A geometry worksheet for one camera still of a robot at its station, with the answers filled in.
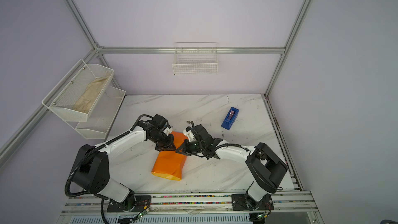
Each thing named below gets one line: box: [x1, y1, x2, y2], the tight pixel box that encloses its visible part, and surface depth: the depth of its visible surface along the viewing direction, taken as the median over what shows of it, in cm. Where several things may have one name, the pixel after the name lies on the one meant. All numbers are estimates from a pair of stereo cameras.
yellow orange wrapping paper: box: [151, 131, 189, 181], surface depth 82 cm
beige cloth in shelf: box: [72, 75, 111, 114], surface depth 81 cm
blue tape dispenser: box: [220, 106, 240, 131], surface depth 103 cm
